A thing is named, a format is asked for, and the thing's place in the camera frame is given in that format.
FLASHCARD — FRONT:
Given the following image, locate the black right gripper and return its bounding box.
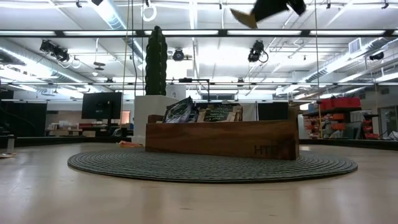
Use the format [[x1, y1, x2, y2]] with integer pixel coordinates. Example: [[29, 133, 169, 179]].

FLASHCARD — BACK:
[[251, 0, 307, 23]]

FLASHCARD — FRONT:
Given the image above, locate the dark blue tea packet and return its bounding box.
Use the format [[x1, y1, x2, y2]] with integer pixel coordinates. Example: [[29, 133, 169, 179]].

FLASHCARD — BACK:
[[163, 95, 194, 123]]

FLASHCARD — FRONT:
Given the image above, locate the wooden tea organizer box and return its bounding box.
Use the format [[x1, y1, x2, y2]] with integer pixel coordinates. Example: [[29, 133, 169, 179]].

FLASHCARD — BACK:
[[144, 105, 300, 161]]

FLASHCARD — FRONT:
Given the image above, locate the white ceiling vent grille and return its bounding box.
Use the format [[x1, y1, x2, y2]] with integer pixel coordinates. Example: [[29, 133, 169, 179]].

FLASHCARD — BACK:
[[348, 37, 363, 55]]

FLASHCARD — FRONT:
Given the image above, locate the black partition panel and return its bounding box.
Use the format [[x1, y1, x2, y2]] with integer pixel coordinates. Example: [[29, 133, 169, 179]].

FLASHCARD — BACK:
[[257, 101, 289, 121], [0, 101, 48, 138]]

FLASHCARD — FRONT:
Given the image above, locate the white hanging sheet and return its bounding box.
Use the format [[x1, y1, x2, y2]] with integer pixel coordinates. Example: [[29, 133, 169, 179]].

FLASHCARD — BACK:
[[221, 100, 257, 122]]

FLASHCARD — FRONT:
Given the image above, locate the red storage bin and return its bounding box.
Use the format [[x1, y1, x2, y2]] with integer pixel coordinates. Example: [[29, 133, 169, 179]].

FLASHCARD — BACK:
[[320, 98, 336, 111], [334, 96, 362, 110]]

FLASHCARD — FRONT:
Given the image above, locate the white background box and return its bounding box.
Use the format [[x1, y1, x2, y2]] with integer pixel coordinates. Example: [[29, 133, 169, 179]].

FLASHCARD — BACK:
[[165, 84, 187, 101]]

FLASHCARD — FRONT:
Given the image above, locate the green cactus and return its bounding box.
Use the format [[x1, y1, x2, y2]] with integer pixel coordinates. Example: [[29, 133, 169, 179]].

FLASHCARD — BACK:
[[144, 25, 169, 96]]

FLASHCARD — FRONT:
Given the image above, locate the shelf rack with orange bins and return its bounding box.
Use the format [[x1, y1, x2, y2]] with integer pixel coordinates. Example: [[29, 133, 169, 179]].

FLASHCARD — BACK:
[[303, 107, 381, 140]]

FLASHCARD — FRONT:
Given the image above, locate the white hexagonal planter pot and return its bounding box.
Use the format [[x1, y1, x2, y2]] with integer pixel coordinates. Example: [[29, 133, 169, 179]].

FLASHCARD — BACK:
[[133, 95, 180, 146]]

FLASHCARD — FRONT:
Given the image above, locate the round grey woven placemat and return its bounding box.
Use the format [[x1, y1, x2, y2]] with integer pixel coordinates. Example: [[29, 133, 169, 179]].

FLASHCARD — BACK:
[[67, 148, 358, 184]]

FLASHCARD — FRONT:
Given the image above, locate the black background monitor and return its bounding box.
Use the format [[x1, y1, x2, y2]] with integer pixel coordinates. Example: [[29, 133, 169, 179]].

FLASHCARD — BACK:
[[81, 91, 123, 129]]

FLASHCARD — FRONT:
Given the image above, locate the cluttered background desk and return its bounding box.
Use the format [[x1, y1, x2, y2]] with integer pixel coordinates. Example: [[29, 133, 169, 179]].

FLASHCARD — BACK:
[[46, 119, 133, 138]]

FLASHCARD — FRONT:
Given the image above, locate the black frame beam with lights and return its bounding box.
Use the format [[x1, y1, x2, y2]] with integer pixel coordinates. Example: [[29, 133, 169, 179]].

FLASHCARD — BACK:
[[0, 29, 398, 39]]

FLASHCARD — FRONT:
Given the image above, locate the yellow hanging rope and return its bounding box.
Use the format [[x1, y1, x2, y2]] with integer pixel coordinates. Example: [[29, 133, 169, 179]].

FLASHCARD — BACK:
[[313, 0, 323, 139]]

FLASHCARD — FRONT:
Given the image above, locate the silver spiral ceiling duct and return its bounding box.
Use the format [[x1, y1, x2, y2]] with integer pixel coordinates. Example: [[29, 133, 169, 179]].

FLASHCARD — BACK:
[[88, 0, 147, 63], [304, 36, 398, 84]]

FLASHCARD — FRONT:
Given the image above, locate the white cable ring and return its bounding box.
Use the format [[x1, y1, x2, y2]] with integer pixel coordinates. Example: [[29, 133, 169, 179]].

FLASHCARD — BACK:
[[141, 2, 158, 22]]

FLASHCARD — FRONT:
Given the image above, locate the thin pale hanging cord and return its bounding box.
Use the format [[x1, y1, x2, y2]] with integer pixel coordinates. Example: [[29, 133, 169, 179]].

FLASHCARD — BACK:
[[120, 0, 131, 127]]

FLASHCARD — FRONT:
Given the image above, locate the black metal table frame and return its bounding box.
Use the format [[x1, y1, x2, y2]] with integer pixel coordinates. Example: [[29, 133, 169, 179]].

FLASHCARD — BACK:
[[0, 135, 398, 151]]

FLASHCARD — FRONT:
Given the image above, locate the small grey upright post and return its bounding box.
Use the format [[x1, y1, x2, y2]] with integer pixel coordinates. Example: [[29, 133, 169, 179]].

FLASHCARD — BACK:
[[6, 134, 16, 154]]

